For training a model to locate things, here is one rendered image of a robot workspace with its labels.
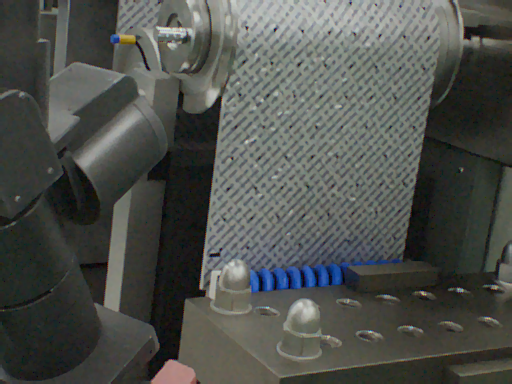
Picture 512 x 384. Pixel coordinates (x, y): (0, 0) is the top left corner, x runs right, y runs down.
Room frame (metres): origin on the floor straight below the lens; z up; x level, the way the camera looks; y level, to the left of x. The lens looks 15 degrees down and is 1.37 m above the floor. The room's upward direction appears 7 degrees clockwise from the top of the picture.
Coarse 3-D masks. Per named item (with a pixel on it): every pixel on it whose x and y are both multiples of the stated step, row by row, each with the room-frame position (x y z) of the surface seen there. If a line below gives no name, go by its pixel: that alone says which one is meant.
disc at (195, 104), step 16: (224, 0) 0.93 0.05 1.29; (224, 16) 0.93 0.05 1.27; (224, 32) 0.92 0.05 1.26; (224, 48) 0.92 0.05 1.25; (160, 64) 1.02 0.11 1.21; (224, 64) 0.92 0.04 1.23; (224, 80) 0.92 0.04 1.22; (192, 96) 0.96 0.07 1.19; (208, 96) 0.94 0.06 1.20; (192, 112) 0.96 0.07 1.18
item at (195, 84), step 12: (216, 0) 0.94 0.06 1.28; (432, 0) 1.08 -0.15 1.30; (216, 12) 0.93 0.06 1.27; (216, 24) 0.93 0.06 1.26; (444, 24) 1.07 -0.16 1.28; (216, 36) 0.93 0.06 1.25; (444, 36) 1.06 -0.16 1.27; (216, 48) 0.93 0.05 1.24; (444, 48) 1.06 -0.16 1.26; (216, 60) 0.93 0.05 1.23; (444, 60) 1.06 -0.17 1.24; (204, 72) 0.94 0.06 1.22; (180, 84) 0.98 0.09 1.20; (192, 84) 0.96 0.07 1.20; (204, 84) 0.94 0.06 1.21
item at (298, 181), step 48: (240, 96) 0.93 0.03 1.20; (240, 144) 0.93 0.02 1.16; (288, 144) 0.96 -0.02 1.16; (336, 144) 0.99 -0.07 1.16; (384, 144) 1.02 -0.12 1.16; (240, 192) 0.94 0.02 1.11; (288, 192) 0.97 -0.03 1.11; (336, 192) 1.00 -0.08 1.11; (384, 192) 1.03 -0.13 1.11; (240, 240) 0.94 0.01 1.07; (288, 240) 0.97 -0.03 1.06; (336, 240) 1.00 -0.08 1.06; (384, 240) 1.03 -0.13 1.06
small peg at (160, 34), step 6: (156, 30) 0.93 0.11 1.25; (162, 30) 0.93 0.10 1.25; (168, 30) 0.93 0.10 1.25; (174, 30) 0.93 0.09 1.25; (180, 30) 0.94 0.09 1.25; (156, 36) 0.93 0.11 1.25; (162, 36) 0.92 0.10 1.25; (168, 36) 0.93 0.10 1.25; (174, 36) 0.93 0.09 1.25; (180, 36) 0.94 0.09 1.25; (156, 42) 0.93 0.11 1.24; (162, 42) 0.93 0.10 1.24; (168, 42) 0.93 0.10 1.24; (174, 42) 0.93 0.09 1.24; (180, 42) 0.94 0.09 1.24
